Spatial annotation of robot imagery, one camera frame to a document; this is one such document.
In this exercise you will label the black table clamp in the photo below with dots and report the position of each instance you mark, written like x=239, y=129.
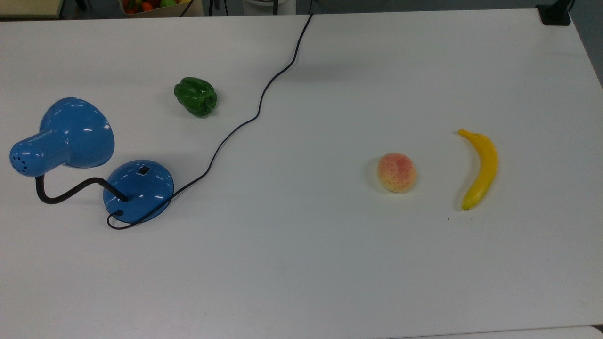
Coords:
x=555, y=16

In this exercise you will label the yellow banana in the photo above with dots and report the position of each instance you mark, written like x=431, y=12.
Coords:
x=485, y=165

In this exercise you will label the green bell pepper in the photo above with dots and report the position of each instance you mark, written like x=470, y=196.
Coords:
x=195, y=96

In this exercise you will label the bowl of toy fruit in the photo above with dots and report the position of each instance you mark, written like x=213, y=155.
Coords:
x=141, y=7

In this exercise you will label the blue gooseneck desk lamp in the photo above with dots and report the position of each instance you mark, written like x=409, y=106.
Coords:
x=70, y=134

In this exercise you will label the pink yellow peach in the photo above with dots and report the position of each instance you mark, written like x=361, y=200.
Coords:
x=396, y=172

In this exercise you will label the wooden side table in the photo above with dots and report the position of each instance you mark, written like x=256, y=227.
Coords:
x=28, y=7

